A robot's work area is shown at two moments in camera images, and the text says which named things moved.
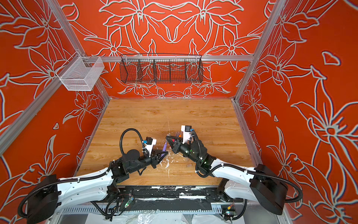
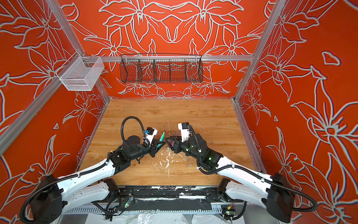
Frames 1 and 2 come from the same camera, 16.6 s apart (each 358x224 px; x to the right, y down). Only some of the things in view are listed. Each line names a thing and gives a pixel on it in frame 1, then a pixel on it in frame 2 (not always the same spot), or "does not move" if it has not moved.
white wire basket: (83, 73) does not move
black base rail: (134, 198) does not move
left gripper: (155, 159) to (154, 148)
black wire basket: (161, 68) does not move
